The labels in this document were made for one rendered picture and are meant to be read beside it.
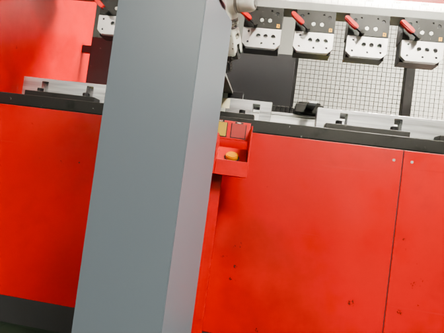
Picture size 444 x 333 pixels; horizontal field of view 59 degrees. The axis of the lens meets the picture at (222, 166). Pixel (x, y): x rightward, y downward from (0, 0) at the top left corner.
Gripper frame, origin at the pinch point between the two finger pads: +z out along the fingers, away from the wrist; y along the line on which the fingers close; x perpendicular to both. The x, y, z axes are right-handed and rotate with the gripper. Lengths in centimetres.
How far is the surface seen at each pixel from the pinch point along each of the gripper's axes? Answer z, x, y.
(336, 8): -16.4, -36.5, -25.3
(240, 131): 8.4, 25.0, -23.8
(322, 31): -9.4, -28.8, -23.8
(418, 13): -14, -51, -52
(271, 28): -10.6, -19.5, -6.8
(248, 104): 13.7, -0.3, -9.4
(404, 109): 50, -101, -45
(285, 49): 89, -246, 116
